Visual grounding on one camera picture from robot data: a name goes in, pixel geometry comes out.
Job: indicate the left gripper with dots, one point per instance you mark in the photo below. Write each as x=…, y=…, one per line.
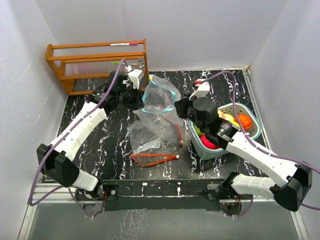
x=138, y=103

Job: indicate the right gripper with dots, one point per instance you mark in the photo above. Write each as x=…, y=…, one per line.
x=181, y=106

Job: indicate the pink peach toy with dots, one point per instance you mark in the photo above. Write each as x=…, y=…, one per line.
x=221, y=114

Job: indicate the green custard apple toy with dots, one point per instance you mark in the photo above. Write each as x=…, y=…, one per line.
x=199, y=133

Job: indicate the blue zipper plastic bag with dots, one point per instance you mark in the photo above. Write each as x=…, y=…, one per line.
x=159, y=96

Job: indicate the yellow pear toy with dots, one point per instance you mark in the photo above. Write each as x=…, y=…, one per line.
x=231, y=119

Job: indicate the orange zipper bag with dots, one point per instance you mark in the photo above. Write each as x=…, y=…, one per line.
x=156, y=132
x=147, y=160

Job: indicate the orange pumpkin toy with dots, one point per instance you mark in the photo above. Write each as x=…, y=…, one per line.
x=245, y=121

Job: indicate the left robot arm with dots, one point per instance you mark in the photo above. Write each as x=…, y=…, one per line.
x=56, y=158

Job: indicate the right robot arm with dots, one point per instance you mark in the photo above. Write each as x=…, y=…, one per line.
x=287, y=182

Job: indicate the pink red dragonfruit toy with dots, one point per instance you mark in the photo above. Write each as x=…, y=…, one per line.
x=207, y=143

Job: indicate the light blue plastic basket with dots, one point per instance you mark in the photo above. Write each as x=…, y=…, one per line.
x=207, y=154

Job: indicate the pink white marker pen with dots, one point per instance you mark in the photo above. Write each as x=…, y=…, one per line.
x=124, y=44

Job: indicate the wooden shelf rack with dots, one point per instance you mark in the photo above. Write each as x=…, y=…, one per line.
x=92, y=61

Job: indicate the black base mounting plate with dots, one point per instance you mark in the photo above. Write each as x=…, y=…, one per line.
x=172, y=194

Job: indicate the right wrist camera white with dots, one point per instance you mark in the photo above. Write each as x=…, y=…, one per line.
x=202, y=87

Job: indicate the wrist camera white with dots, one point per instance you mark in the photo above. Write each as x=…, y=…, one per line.
x=202, y=87
x=134, y=76

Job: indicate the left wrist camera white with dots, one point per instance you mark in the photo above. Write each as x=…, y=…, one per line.
x=134, y=76

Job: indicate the aluminium rail frame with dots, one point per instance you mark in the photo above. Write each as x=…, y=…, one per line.
x=287, y=180

